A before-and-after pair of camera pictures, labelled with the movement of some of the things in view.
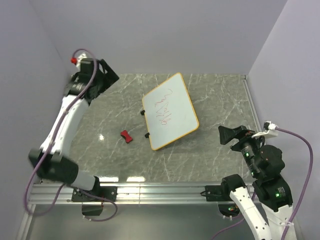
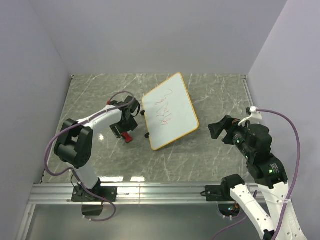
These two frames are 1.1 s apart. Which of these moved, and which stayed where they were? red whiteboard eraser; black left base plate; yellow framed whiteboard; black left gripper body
Moved: black left gripper body
Stayed: red whiteboard eraser; yellow framed whiteboard; black left base plate
